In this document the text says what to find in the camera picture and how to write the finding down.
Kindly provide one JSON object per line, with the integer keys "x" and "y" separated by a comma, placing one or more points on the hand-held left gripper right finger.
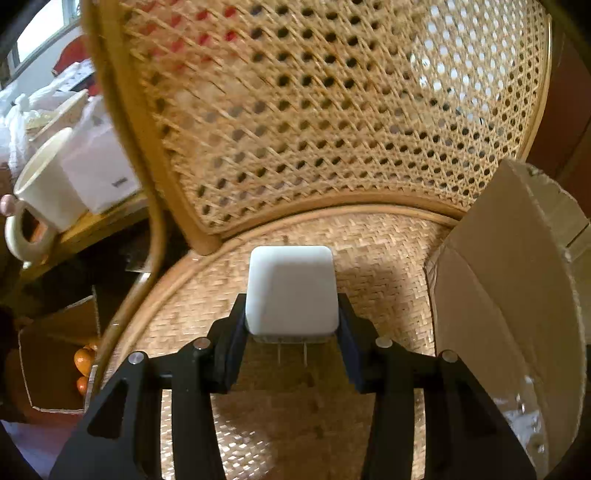
{"x": 353, "y": 350}

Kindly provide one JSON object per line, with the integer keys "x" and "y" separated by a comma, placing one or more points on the window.
{"x": 41, "y": 27}

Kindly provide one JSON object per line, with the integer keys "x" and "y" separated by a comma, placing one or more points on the white mug rear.
{"x": 55, "y": 117}

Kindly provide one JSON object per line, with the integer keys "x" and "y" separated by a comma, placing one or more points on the pile of oranges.
{"x": 83, "y": 360}

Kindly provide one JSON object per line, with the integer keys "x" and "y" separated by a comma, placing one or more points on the white tissue carton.
{"x": 97, "y": 157}

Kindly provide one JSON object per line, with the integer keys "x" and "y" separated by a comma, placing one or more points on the cardboard box with flaps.
{"x": 51, "y": 332}

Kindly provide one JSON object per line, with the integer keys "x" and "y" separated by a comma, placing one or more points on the rattan cane armchair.
{"x": 323, "y": 115}

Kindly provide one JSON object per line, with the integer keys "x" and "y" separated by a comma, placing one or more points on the clear plastic bag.
{"x": 14, "y": 129}

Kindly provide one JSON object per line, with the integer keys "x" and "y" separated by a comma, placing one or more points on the red cloth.
{"x": 76, "y": 50}

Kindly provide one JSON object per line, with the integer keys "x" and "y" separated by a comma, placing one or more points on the white mug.
{"x": 55, "y": 117}
{"x": 46, "y": 189}

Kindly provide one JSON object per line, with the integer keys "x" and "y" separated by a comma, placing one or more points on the wooden side table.
{"x": 92, "y": 230}

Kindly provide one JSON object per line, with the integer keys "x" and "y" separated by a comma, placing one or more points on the white charger plug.
{"x": 291, "y": 295}

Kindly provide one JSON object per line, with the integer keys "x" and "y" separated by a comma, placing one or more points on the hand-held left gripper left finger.
{"x": 233, "y": 341}

